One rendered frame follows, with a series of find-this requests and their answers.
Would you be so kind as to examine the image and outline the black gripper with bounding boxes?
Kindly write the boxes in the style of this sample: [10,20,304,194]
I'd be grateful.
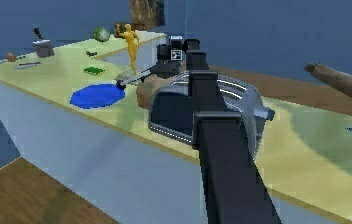
[115,43,182,90]

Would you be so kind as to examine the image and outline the brown bread loaf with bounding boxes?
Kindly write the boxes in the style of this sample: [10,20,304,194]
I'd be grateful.
[136,73,172,110]

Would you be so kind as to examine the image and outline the yellow human figure statue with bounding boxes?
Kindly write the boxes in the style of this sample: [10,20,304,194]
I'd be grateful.
[115,23,141,76]

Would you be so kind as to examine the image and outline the green flat sponge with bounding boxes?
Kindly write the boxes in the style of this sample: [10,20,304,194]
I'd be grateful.
[83,66,106,76]

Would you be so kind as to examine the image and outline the blue round plate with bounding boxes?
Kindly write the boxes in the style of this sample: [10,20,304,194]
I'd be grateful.
[69,83,126,110]

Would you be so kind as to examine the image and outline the green round lettuce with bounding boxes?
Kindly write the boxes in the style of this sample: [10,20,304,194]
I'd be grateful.
[92,26,111,43]

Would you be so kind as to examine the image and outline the pale green kitchen counter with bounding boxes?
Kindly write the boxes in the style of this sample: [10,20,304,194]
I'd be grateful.
[0,30,352,224]

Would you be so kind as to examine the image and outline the grey pot with black utensil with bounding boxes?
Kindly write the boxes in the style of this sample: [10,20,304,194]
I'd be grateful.
[32,27,56,59]

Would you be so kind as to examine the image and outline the silver toaster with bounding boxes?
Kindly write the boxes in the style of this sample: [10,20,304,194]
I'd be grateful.
[147,70,276,158]

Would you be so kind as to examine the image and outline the grey and red knife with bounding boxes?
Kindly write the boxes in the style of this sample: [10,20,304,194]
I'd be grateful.
[14,61,42,70]

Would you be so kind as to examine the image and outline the brown wooden pole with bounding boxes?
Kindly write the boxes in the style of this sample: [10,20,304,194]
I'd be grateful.
[303,62,352,108]

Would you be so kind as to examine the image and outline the brown framed wall picture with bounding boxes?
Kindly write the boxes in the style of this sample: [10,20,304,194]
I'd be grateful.
[129,0,166,32]

